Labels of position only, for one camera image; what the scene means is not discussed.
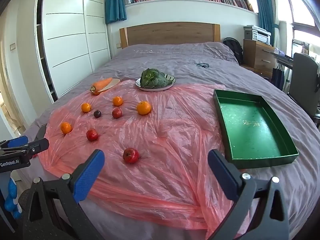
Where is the wooden headboard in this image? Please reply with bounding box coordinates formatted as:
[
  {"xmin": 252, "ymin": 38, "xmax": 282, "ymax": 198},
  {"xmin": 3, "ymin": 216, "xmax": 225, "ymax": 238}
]
[{"xmin": 119, "ymin": 22, "xmax": 221, "ymax": 49}]

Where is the blue gloved left hand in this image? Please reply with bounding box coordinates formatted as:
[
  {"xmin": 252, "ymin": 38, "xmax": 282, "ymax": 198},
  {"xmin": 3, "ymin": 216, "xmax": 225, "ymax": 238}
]
[{"xmin": 4, "ymin": 177, "xmax": 22, "ymax": 219}]

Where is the teal curtain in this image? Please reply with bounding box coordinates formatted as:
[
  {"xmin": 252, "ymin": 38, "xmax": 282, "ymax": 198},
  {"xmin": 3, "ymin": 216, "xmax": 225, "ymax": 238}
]
[
  {"xmin": 105, "ymin": 0, "xmax": 127, "ymax": 24},
  {"xmin": 257, "ymin": 0, "xmax": 280, "ymax": 47}
]

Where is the small dark item on bed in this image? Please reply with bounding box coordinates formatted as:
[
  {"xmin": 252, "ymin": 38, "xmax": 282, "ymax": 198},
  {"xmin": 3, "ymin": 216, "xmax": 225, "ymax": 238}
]
[{"xmin": 196, "ymin": 63, "xmax": 209, "ymax": 68}]

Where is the purple bed cover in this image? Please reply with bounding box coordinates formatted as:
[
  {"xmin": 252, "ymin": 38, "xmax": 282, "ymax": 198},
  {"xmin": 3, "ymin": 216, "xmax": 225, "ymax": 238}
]
[{"xmin": 21, "ymin": 42, "xmax": 319, "ymax": 239}]

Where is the white printer stack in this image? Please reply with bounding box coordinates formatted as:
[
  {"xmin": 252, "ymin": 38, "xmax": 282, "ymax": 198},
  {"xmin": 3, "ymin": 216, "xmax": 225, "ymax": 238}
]
[{"xmin": 244, "ymin": 25, "xmax": 271, "ymax": 45}]

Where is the green leafy vegetable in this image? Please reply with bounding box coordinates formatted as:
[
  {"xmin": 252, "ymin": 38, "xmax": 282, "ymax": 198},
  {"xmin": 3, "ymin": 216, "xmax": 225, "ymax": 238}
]
[{"xmin": 140, "ymin": 68, "xmax": 166, "ymax": 87}]

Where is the right teal curtain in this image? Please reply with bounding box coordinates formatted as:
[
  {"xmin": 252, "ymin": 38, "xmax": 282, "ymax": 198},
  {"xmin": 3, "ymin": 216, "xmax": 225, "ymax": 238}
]
[{"xmin": 257, "ymin": 0, "xmax": 280, "ymax": 47}]

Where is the white wardrobe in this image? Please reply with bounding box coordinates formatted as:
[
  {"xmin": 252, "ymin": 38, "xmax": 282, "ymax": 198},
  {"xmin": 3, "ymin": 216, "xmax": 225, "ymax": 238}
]
[{"xmin": 37, "ymin": 0, "xmax": 111, "ymax": 101}]

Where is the orange carrot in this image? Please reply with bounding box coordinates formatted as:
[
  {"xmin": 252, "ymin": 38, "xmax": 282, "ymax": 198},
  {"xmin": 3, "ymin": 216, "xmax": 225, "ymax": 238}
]
[{"xmin": 90, "ymin": 77, "xmax": 113, "ymax": 93}]

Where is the silver oval plate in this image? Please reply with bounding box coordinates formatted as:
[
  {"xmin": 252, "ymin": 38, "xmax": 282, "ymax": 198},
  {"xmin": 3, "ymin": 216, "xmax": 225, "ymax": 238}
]
[{"xmin": 135, "ymin": 74, "xmax": 176, "ymax": 92}]

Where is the small orange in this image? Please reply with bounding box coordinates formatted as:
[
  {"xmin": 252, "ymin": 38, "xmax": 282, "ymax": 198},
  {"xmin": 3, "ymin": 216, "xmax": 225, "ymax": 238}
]
[
  {"xmin": 81, "ymin": 102, "xmax": 91, "ymax": 113},
  {"xmin": 60, "ymin": 122, "xmax": 73, "ymax": 135},
  {"xmin": 112, "ymin": 96, "xmax": 123, "ymax": 107}
]

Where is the dark purple plum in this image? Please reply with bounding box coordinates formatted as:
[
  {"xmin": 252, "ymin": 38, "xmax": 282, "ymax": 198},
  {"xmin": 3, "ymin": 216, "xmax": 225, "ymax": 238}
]
[{"xmin": 93, "ymin": 110, "xmax": 101, "ymax": 118}]

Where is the large orange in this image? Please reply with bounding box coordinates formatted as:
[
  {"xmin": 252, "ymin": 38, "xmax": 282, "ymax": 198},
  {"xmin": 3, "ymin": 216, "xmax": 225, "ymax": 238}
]
[{"xmin": 136, "ymin": 101, "xmax": 152, "ymax": 115}]

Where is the desk with clutter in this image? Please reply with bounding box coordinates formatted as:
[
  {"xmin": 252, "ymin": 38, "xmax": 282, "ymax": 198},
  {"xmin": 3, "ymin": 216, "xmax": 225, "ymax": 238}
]
[{"xmin": 272, "ymin": 39, "xmax": 320, "ymax": 71}]

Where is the grey office chair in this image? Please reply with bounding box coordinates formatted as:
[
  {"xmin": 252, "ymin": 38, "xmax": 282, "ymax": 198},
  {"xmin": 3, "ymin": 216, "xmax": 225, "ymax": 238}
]
[{"xmin": 288, "ymin": 53, "xmax": 319, "ymax": 128}]

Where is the pink plastic sheet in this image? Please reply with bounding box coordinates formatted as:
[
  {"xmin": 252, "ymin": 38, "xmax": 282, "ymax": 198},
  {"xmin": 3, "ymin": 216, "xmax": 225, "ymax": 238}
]
[{"xmin": 39, "ymin": 80, "xmax": 232, "ymax": 235}]

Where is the wooden drawer cabinet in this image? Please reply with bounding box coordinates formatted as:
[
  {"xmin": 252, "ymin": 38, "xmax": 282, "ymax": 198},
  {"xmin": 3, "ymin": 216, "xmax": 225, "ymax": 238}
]
[{"xmin": 241, "ymin": 39, "xmax": 276, "ymax": 80}]

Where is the red apple front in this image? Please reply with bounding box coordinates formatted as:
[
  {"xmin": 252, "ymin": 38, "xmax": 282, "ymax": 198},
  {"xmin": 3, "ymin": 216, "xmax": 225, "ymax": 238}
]
[{"xmin": 123, "ymin": 148, "xmax": 140, "ymax": 164}]

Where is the black backpack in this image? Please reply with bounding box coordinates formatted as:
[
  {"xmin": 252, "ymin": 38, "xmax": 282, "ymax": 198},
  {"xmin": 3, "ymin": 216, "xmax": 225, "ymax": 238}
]
[{"xmin": 223, "ymin": 37, "xmax": 244, "ymax": 65}]

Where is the dark blue tote bag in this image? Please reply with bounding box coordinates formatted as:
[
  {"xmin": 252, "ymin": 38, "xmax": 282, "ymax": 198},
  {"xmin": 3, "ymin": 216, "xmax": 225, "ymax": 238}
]
[{"xmin": 271, "ymin": 64, "xmax": 285, "ymax": 90}]

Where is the green rectangular tray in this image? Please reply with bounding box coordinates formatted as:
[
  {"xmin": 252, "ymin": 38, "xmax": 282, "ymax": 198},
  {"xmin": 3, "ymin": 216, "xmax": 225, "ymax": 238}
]
[{"xmin": 213, "ymin": 89, "xmax": 299, "ymax": 170}]

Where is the left teal curtain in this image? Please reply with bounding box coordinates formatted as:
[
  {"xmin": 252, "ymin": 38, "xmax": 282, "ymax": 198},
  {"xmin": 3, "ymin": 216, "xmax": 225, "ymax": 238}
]
[{"xmin": 105, "ymin": 0, "xmax": 127, "ymax": 24}]

